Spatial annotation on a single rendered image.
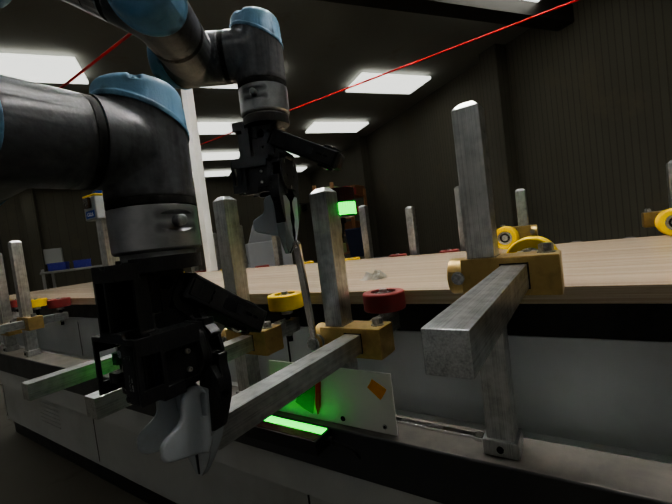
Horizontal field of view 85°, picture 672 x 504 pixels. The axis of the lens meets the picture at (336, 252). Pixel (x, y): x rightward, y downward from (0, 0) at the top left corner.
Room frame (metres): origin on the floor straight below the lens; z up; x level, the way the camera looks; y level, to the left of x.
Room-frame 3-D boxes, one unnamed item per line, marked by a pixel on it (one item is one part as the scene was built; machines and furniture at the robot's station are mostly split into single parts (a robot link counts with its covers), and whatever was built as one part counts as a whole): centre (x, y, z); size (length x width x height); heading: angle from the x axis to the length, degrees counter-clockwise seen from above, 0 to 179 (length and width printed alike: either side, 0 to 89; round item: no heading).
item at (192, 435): (0.33, 0.15, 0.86); 0.06 x 0.03 x 0.09; 146
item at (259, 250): (7.01, 1.28, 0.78); 0.82 x 0.70 x 1.55; 110
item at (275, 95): (0.58, 0.08, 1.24); 0.08 x 0.08 x 0.05
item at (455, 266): (0.49, -0.22, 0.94); 0.13 x 0.06 x 0.05; 56
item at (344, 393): (0.64, 0.05, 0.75); 0.26 x 0.01 x 0.10; 56
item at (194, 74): (0.56, 0.18, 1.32); 0.11 x 0.11 x 0.08; 2
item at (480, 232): (0.50, -0.20, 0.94); 0.03 x 0.03 x 0.48; 56
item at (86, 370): (0.81, 0.45, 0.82); 0.43 x 0.03 x 0.04; 146
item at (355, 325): (0.63, -0.01, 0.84); 0.13 x 0.06 x 0.05; 56
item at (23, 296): (1.47, 1.26, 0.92); 0.03 x 0.03 x 0.48; 56
